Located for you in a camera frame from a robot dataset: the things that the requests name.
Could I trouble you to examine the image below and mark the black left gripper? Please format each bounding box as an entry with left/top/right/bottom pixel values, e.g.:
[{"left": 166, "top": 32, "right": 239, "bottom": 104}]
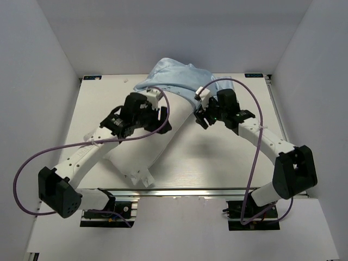
[{"left": 132, "top": 102, "right": 171, "bottom": 134}]

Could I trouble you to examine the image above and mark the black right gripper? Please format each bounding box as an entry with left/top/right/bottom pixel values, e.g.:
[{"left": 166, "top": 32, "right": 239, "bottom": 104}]
[{"left": 193, "top": 96, "right": 226, "bottom": 129}]

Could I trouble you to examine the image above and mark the white pillow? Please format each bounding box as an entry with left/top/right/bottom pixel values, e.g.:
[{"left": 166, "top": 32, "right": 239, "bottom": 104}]
[{"left": 104, "top": 92, "right": 195, "bottom": 187}]

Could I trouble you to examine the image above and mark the light blue pillowcase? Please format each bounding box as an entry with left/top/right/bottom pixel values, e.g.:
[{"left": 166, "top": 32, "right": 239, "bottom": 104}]
[{"left": 133, "top": 57, "right": 236, "bottom": 112}]

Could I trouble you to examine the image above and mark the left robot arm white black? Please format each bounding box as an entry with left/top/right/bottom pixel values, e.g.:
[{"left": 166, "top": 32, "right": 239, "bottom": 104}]
[{"left": 38, "top": 88, "right": 172, "bottom": 218}]

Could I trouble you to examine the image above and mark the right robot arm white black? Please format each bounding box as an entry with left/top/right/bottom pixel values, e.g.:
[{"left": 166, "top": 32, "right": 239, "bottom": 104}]
[{"left": 194, "top": 88, "right": 318, "bottom": 217}]

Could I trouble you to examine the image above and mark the blue sticker right corner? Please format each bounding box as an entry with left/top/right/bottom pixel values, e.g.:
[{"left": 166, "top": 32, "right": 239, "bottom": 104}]
[{"left": 244, "top": 73, "right": 264, "bottom": 78}]

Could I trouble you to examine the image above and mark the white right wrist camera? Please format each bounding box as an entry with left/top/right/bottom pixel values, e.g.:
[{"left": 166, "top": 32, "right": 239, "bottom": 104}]
[{"left": 194, "top": 86, "right": 212, "bottom": 107}]

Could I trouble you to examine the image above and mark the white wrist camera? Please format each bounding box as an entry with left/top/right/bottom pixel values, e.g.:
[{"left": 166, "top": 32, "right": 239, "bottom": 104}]
[
  {"left": 194, "top": 86, "right": 212, "bottom": 107},
  {"left": 145, "top": 88, "right": 163, "bottom": 110}
]

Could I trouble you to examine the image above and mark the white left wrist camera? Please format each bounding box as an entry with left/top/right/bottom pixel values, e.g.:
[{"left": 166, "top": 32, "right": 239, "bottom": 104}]
[{"left": 145, "top": 88, "right": 163, "bottom": 110}]

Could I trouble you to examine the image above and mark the aluminium table front rail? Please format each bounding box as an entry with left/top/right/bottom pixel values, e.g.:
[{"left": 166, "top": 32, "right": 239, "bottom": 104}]
[{"left": 107, "top": 188, "right": 245, "bottom": 197}]

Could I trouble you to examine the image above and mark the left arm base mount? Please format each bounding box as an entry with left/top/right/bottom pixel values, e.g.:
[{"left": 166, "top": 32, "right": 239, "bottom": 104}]
[{"left": 80, "top": 190, "right": 138, "bottom": 228}]

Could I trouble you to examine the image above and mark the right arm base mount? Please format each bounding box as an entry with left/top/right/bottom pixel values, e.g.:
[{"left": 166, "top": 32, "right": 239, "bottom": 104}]
[{"left": 222, "top": 196, "right": 280, "bottom": 231}]

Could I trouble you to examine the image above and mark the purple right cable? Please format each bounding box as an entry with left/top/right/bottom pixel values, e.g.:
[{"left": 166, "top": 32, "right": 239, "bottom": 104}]
[{"left": 198, "top": 78, "right": 294, "bottom": 226}]

